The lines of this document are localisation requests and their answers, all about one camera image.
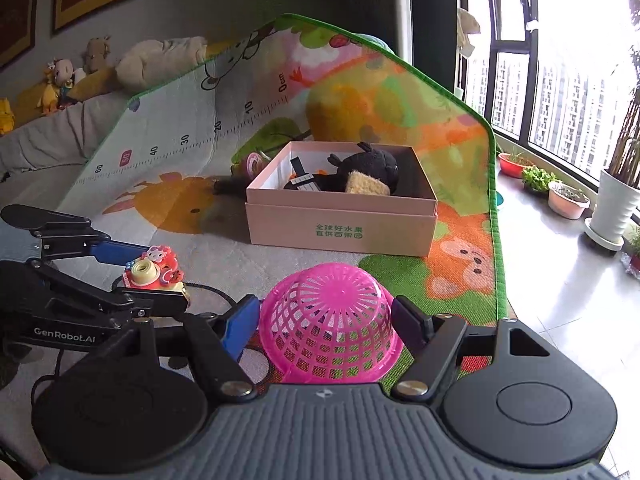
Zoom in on black plush cat toy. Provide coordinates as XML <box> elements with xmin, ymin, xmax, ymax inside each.
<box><xmin>316</xmin><ymin>142</ymin><xmax>399</xmax><ymax>195</ymax></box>

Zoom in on yellow plush toy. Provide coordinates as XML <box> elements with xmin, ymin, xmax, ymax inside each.
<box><xmin>0</xmin><ymin>98</ymin><xmax>15</xmax><ymax>136</ymax></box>

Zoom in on small doll plush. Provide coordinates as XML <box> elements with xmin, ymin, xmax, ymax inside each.
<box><xmin>38</xmin><ymin>58</ymin><xmax>86</xmax><ymax>115</ymax></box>

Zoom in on white plant pot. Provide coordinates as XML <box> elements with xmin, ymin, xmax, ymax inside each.
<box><xmin>584</xmin><ymin>169</ymin><xmax>639</xmax><ymax>252</ymax></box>

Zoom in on pink flower pot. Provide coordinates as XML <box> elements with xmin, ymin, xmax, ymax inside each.
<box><xmin>548</xmin><ymin>181</ymin><xmax>590</xmax><ymax>220</ymax></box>

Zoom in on brown plush animal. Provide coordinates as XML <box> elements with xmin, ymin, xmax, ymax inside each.
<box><xmin>82</xmin><ymin>36</ymin><xmax>111</xmax><ymax>74</ymax></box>

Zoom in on yellow long pillow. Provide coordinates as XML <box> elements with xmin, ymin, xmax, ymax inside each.
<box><xmin>67</xmin><ymin>66</ymin><xmax>122</xmax><ymax>102</ymax></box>

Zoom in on black clip with label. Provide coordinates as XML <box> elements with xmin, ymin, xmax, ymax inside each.
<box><xmin>284</xmin><ymin>157</ymin><xmax>322</xmax><ymax>192</ymax></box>

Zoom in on grey sofa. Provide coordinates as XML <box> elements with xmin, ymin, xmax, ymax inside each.
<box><xmin>0</xmin><ymin>91</ymin><xmax>129</xmax><ymax>209</ymax></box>

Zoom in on brown plush bear toy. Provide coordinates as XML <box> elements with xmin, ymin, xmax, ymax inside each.
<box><xmin>345</xmin><ymin>170</ymin><xmax>390</xmax><ymax>196</ymax></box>

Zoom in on beige rolled cushion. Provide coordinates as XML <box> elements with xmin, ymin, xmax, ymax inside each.
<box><xmin>115</xmin><ymin>36</ymin><xmax>207</xmax><ymax>92</ymax></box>

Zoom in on pink cardboard box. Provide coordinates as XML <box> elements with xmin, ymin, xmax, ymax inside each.
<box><xmin>245</xmin><ymin>142</ymin><xmax>437</xmax><ymax>257</ymax></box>

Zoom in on red flower pot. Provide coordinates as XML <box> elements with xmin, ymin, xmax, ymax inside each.
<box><xmin>498</xmin><ymin>153</ymin><xmax>534</xmax><ymax>179</ymax></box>

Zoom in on pink glitter lid toy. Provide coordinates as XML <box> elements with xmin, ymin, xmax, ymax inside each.
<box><xmin>241</xmin><ymin>151</ymin><xmax>271</xmax><ymax>180</ymax></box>

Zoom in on pink plastic mesh basket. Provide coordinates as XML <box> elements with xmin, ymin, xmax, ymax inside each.
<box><xmin>258</xmin><ymin>263</ymin><xmax>404</xmax><ymax>384</ymax></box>

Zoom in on colourful cartoon play mat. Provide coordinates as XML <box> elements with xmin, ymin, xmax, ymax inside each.
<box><xmin>0</xmin><ymin>12</ymin><xmax>511</xmax><ymax>411</ymax></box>

